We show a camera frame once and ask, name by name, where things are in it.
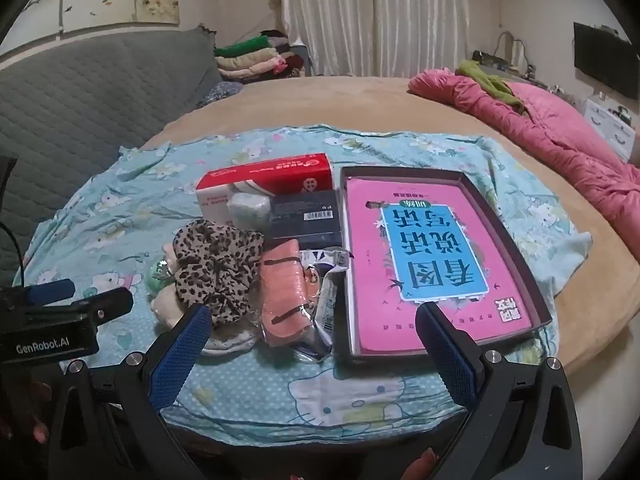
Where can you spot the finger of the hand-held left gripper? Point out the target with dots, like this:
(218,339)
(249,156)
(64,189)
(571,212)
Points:
(50,291)
(107,305)

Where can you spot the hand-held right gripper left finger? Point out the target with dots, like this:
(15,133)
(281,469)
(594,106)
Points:
(180,355)

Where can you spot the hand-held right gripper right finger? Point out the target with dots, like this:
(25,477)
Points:
(445,355)

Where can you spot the cream plush toy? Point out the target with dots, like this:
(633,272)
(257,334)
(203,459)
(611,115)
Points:
(167,310)

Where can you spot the leopard print scrunchie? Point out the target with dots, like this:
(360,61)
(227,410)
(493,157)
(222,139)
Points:
(220,270)

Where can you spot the salmon cloth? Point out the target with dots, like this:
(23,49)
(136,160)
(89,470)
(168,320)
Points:
(282,300)

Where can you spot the white blue snack packet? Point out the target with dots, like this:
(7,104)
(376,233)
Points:
(325,315)

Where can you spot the dark shallow box tray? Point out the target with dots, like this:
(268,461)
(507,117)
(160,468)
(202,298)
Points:
(400,175)

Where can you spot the person's left hand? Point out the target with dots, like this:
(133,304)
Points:
(38,429)

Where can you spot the pink book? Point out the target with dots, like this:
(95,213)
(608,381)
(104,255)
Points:
(370,270)

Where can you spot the light blue printed blanket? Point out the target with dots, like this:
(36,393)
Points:
(150,185)

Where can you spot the small mint tissue pack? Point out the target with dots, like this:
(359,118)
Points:
(247,212)

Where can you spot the dark blue box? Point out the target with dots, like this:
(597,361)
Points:
(305,230)

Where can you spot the grey quilted headboard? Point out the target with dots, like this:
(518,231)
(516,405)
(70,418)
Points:
(100,100)

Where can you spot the red white tissue box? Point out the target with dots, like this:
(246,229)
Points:
(270,172)

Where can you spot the dark floral pillow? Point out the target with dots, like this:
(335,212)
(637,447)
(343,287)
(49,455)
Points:
(220,94)

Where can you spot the pink quilt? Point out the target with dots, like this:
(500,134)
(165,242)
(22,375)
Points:
(550,130)

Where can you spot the tan bed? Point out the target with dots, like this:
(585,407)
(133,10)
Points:
(350,105)

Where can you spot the green cloth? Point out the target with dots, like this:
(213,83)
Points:
(485,80)

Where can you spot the white drawer cabinet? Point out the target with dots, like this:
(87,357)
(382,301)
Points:
(607,125)

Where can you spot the stack of folded clothes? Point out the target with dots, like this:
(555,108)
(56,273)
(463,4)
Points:
(250,60)

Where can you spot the dark patterned box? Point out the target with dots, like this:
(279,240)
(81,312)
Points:
(487,57)

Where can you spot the arched table mirror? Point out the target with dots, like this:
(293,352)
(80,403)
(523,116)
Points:
(507,52)

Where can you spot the white curtain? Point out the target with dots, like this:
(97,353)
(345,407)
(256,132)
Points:
(390,15)

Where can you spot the black wall television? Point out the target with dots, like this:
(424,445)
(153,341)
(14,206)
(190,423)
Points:
(605,60)

